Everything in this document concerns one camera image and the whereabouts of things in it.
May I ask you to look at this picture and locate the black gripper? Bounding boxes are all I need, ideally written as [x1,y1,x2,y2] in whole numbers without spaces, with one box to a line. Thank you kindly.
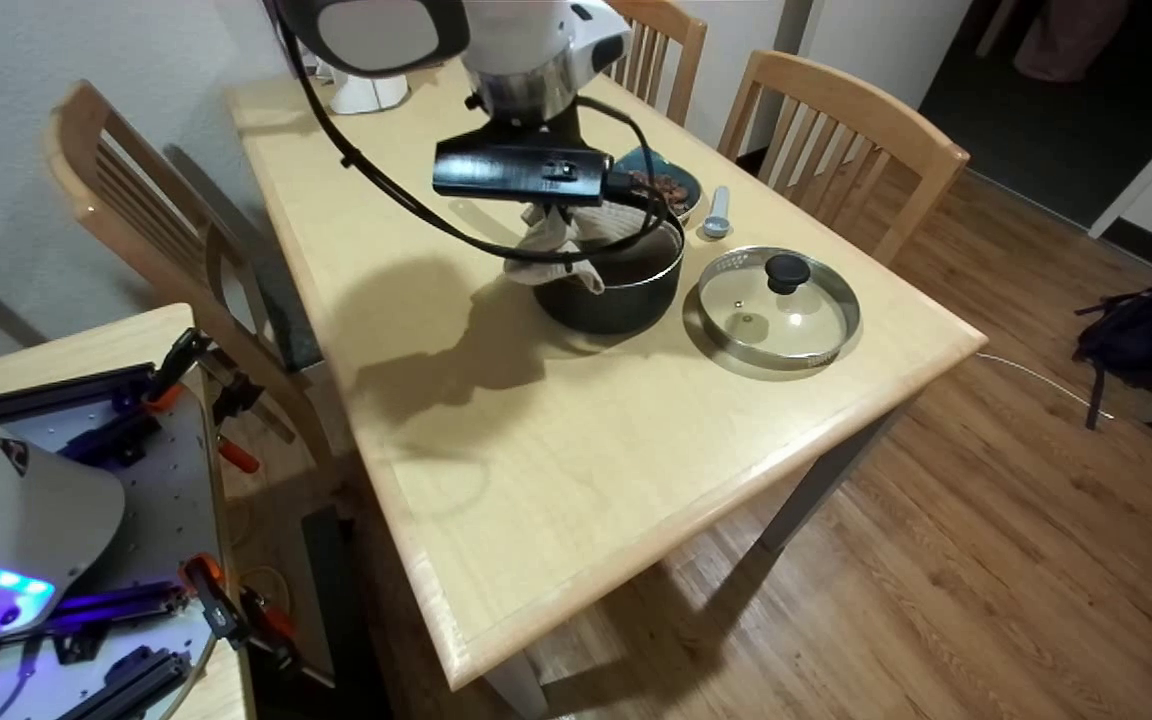
[493,107,610,248]

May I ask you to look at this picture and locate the glass pot lid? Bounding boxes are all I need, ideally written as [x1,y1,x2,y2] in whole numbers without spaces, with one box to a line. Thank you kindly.
[679,245,865,374]

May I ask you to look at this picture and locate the teal plate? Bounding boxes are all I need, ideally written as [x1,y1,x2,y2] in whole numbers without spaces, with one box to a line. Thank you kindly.
[604,145,707,224]

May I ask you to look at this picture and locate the small clear bottle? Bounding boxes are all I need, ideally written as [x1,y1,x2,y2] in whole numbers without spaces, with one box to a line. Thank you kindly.
[700,182,735,245]

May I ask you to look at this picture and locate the wooden chair back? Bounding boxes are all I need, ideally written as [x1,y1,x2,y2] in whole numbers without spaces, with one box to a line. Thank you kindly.
[604,0,713,127]

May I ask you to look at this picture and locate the white round stand base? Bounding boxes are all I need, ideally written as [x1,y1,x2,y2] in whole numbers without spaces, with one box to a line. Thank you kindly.
[329,66,415,118]

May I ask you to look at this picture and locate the wooden slatted dining chair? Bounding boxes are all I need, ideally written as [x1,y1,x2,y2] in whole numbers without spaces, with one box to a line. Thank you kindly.
[718,46,976,266]
[53,75,356,498]

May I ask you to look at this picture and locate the small wooden robot table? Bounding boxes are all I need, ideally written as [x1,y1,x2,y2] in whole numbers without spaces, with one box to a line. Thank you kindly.
[0,299,256,720]

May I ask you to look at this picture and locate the black backpack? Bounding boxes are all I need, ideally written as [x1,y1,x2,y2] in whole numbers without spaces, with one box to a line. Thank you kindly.
[1072,259,1152,433]

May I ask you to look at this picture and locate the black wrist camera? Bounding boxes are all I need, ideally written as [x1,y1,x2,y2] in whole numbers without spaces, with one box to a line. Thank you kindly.
[432,138,614,209]

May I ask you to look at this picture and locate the black pot with handle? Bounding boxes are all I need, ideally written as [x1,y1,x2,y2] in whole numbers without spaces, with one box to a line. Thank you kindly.
[530,209,689,341]

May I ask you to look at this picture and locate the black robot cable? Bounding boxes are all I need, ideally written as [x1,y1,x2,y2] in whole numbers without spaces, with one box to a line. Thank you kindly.
[275,4,689,266]

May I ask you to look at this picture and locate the red handled clamp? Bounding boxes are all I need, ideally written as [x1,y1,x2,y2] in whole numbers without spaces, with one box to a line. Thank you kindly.
[150,323,264,481]
[181,551,343,694]

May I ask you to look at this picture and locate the white floor cable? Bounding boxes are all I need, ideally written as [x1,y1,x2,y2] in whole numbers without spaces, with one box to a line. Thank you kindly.
[982,349,1120,433]

